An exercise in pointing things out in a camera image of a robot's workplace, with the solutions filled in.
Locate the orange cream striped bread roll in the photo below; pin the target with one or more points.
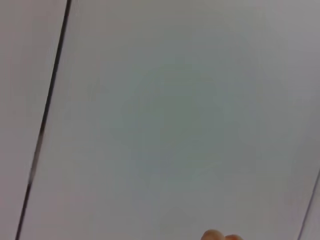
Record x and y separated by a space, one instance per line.
217 235

